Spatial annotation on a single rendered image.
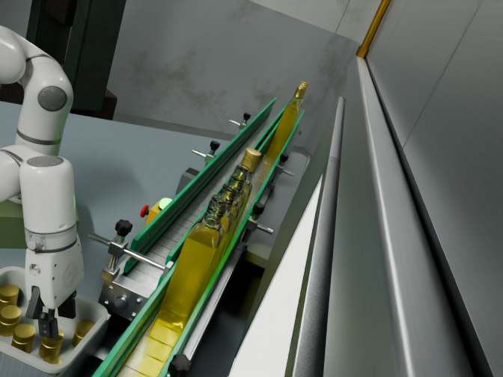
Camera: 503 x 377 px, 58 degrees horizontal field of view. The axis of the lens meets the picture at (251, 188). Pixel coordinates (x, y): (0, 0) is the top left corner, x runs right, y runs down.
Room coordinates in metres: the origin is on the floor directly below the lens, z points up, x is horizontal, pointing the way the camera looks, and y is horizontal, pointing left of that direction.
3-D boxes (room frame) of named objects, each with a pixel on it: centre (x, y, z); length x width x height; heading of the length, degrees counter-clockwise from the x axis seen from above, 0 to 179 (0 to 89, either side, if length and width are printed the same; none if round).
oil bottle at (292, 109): (1.90, -0.03, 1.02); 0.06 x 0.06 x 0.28; 87
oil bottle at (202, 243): (0.67, 0.04, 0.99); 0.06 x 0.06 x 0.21; 86
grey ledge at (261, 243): (1.47, -0.11, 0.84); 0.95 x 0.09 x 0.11; 177
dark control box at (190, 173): (1.42, 0.19, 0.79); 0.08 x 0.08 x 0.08; 87
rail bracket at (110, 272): (0.70, 0.17, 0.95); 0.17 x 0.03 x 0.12; 87
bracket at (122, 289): (0.70, 0.15, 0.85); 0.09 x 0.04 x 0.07; 87
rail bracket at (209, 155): (1.30, 0.18, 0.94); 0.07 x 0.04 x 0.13; 87
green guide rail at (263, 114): (1.60, 0.12, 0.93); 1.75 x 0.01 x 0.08; 177
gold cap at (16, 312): (0.60, 0.31, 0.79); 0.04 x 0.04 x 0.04
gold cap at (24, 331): (0.58, 0.27, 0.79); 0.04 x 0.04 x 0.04
